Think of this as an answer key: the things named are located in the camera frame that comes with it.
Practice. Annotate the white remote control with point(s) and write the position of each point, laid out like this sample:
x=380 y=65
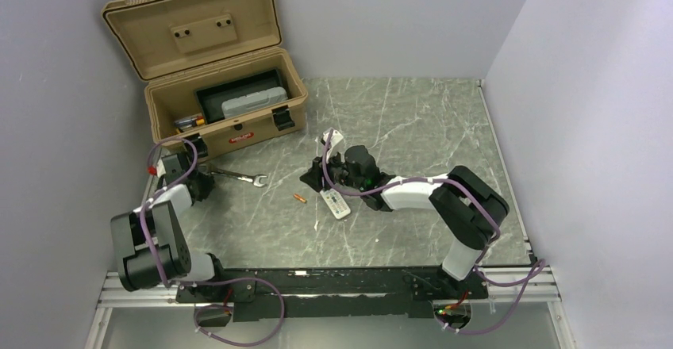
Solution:
x=336 y=203

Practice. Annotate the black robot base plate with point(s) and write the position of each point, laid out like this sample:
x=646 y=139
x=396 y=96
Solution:
x=256 y=294

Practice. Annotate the black tray in toolbox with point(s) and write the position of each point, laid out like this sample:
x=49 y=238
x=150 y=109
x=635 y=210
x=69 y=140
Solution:
x=210 y=97

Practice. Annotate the tan plastic toolbox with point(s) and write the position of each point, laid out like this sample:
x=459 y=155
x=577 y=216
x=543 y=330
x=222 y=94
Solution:
x=179 y=47

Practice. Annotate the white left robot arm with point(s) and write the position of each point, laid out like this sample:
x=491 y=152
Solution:
x=149 y=245

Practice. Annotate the orange AAA battery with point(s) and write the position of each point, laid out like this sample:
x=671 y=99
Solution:
x=300 y=198

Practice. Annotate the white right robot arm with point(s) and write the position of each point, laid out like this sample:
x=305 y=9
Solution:
x=471 y=209

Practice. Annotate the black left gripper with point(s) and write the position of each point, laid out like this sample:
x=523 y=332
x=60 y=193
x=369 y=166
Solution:
x=209 y=182

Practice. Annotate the pack of batteries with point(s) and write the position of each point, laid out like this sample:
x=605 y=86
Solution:
x=187 y=123

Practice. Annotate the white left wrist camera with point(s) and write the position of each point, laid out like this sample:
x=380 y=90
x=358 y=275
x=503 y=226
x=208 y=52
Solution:
x=159 y=168

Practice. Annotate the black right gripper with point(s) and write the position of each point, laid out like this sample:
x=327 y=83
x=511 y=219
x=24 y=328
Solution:
x=313 y=176

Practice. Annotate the grey plastic case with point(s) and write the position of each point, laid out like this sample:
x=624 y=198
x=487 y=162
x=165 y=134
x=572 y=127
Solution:
x=252 y=102

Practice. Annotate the silver open-end wrench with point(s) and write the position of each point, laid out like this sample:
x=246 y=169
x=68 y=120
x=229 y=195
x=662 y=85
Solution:
x=257 y=180

